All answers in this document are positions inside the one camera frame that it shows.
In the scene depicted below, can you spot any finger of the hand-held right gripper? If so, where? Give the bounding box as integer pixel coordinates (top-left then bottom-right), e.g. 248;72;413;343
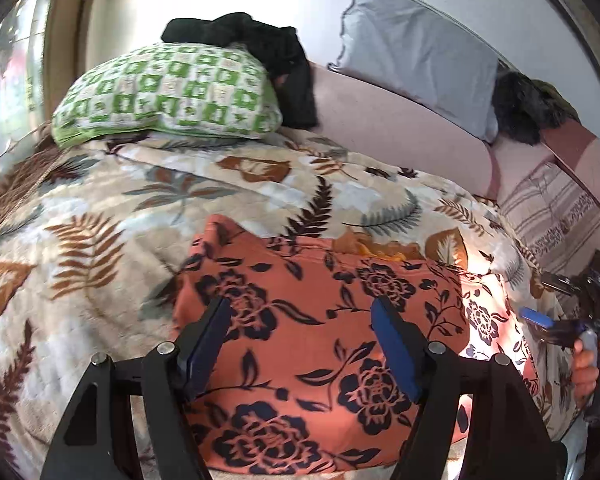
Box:
519;307;583;347

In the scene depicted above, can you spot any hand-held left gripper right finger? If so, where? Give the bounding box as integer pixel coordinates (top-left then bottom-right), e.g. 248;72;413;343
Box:
370;296;568;480

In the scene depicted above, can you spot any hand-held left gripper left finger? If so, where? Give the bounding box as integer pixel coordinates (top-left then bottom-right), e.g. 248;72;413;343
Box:
40;296;233;480

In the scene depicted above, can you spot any orange floral garment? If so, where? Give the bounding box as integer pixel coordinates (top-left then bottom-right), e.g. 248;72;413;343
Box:
170;214;541;476

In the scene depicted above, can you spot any person's right hand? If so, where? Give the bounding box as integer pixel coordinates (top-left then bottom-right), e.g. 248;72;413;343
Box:
572;344;600;408

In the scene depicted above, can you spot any striped beige cloth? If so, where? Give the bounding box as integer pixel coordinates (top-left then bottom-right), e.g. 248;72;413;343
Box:
500;160;600;291

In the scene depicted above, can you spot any leaf printed blanket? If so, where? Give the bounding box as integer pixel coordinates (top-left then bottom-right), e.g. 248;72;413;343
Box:
0;127;581;480

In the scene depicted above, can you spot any dark furry cloth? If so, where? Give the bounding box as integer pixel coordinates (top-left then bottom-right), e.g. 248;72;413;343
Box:
491;71;581;146

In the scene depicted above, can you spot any pink padded headboard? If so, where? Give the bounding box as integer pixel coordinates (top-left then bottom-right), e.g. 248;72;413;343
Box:
307;60;600;211

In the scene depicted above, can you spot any green patterned pillow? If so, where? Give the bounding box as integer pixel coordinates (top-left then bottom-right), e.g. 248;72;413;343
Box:
51;42;284;148

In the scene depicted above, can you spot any grey pillow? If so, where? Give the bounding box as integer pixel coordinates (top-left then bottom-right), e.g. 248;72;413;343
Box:
328;0;501;143

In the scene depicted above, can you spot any black clothing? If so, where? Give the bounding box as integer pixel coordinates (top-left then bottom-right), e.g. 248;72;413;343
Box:
161;12;320;130

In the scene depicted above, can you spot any leaded glass window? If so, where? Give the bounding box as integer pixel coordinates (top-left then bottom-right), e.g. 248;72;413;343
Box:
0;0;61;181

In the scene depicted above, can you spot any wooden window frame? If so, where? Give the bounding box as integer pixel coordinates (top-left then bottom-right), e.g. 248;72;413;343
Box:
42;0;91;128

